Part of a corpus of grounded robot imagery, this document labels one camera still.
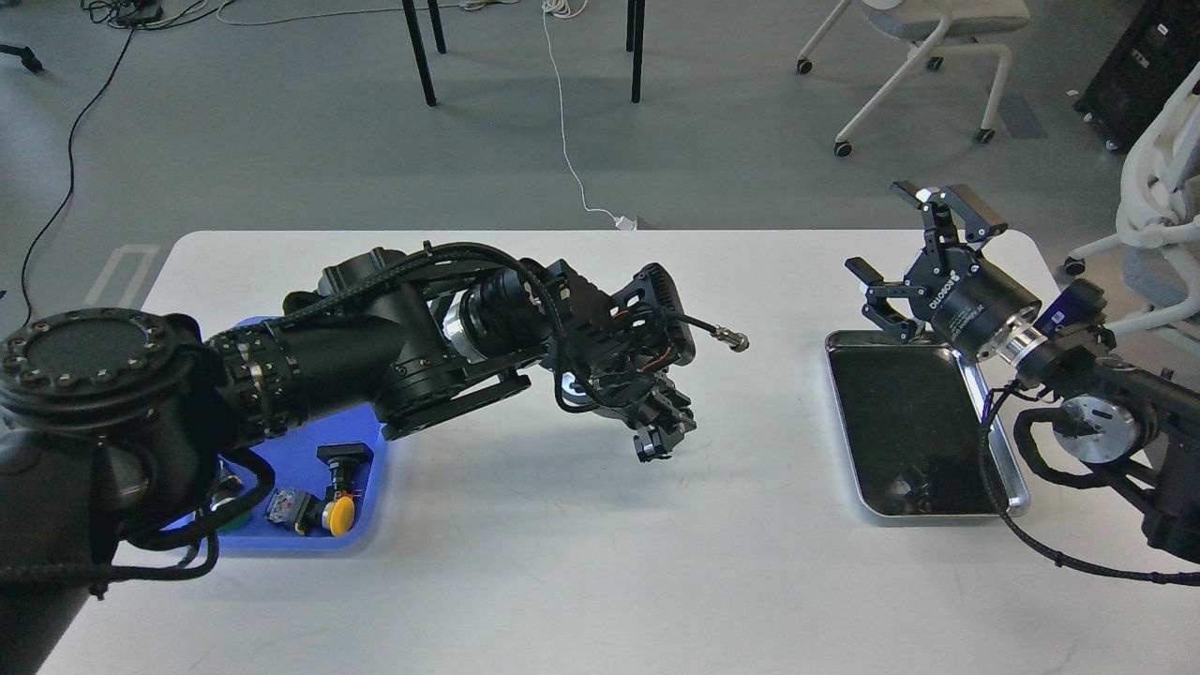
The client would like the yellow push button switch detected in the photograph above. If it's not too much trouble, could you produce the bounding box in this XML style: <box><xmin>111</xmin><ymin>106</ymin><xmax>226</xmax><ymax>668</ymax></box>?
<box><xmin>292</xmin><ymin>492</ymin><xmax>356</xmax><ymax>537</ymax></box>

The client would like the black table leg left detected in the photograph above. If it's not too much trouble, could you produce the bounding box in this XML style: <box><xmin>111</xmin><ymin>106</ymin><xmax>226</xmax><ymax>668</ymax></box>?
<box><xmin>401</xmin><ymin>0</ymin><xmax>448</xmax><ymax>107</ymax></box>

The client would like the black table leg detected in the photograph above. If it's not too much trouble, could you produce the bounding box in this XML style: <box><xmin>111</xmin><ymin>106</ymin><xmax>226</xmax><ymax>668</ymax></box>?
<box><xmin>625</xmin><ymin>0</ymin><xmax>647</xmax><ymax>104</ymax></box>
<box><xmin>401</xmin><ymin>0</ymin><xmax>448</xmax><ymax>107</ymax></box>

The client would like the white chair at right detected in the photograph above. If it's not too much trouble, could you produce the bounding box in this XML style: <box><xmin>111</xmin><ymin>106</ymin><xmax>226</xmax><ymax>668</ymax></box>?
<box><xmin>1061</xmin><ymin>67</ymin><xmax>1199</xmax><ymax>356</ymax></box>

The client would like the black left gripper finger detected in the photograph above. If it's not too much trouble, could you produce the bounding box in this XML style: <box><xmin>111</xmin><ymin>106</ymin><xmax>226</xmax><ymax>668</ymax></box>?
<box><xmin>656</xmin><ymin>389</ymin><xmax>696</xmax><ymax>442</ymax></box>
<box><xmin>634</xmin><ymin>428</ymin><xmax>674</xmax><ymax>464</ymax></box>

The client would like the black floor cable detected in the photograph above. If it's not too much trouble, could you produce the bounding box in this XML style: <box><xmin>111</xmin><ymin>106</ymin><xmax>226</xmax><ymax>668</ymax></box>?
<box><xmin>0</xmin><ymin>0</ymin><xmax>212</xmax><ymax>329</ymax></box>

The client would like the green push button switch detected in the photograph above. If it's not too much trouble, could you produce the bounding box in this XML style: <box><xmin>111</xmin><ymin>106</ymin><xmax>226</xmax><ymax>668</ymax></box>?
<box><xmin>210</xmin><ymin>464</ymin><xmax>251</xmax><ymax>533</ymax></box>

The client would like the black square push button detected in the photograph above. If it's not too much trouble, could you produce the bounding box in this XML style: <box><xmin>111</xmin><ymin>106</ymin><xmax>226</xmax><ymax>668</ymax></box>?
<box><xmin>316</xmin><ymin>442</ymin><xmax>374</xmax><ymax>501</ymax></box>

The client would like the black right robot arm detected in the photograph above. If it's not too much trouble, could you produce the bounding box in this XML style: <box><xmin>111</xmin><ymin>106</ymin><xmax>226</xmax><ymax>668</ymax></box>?
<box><xmin>846</xmin><ymin>181</ymin><xmax>1199</xmax><ymax>563</ymax></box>

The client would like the white floor cable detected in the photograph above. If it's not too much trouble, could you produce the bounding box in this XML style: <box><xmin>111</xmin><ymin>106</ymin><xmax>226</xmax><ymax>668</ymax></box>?
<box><xmin>216</xmin><ymin>0</ymin><xmax>638</xmax><ymax>232</ymax></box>

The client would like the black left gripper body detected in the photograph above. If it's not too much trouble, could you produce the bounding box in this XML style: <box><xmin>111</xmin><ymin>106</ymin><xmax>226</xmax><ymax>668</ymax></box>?
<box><xmin>562</xmin><ymin>372</ymin><xmax>682</xmax><ymax>430</ymax></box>

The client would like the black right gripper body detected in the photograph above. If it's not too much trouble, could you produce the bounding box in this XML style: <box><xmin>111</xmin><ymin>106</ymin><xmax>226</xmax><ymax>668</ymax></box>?
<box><xmin>904</xmin><ymin>247</ymin><xmax>1042</xmax><ymax>362</ymax></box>

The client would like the black equipment case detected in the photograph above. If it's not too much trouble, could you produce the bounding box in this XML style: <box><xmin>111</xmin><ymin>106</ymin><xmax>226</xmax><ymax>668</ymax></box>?
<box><xmin>1074</xmin><ymin>1</ymin><xmax>1199</xmax><ymax>154</ymax></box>

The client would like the black table leg right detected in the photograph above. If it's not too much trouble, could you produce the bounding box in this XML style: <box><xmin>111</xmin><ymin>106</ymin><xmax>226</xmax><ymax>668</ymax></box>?
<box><xmin>625</xmin><ymin>0</ymin><xmax>647</xmax><ymax>104</ymax></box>

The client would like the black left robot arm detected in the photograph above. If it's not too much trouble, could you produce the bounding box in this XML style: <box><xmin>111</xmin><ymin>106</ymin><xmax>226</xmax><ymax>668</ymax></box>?
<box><xmin>1</xmin><ymin>243</ymin><xmax>749</xmax><ymax>674</ymax></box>

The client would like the white office chair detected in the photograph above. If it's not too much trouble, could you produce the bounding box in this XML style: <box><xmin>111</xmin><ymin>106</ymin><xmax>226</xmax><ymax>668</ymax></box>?
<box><xmin>834</xmin><ymin>1</ymin><xmax>1031</xmax><ymax>159</ymax></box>

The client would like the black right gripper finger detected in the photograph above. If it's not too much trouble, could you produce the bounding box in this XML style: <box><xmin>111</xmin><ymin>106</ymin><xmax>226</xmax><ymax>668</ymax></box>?
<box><xmin>845</xmin><ymin>257</ymin><xmax>934</xmax><ymax>344</ymax></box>
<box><xmin>890</xmin><ymin>181</ymin><xmax>1008</xmax><ymax>282</ymax></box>

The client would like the silver metal tray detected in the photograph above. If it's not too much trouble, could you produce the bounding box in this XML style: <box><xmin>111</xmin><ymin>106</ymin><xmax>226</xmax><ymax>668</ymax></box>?
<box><xmin>824</xmin><ymin>330</ymin><xmax>1031</xmax><ymax>526</ymax></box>

